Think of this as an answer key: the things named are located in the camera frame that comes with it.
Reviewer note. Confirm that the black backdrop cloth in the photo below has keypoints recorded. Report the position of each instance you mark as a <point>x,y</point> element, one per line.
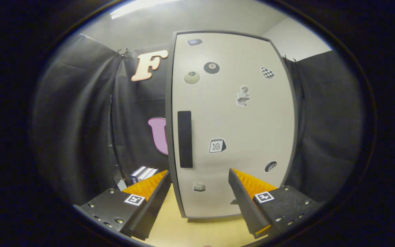
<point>327,120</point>

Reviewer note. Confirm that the dark grey cabinet body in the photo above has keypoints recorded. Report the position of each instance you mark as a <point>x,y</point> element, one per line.
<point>168,103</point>

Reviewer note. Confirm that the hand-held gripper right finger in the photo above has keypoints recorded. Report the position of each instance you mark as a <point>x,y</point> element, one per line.
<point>245,206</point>

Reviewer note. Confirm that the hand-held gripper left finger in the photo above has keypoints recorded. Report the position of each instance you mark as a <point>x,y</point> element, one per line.
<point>156,202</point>

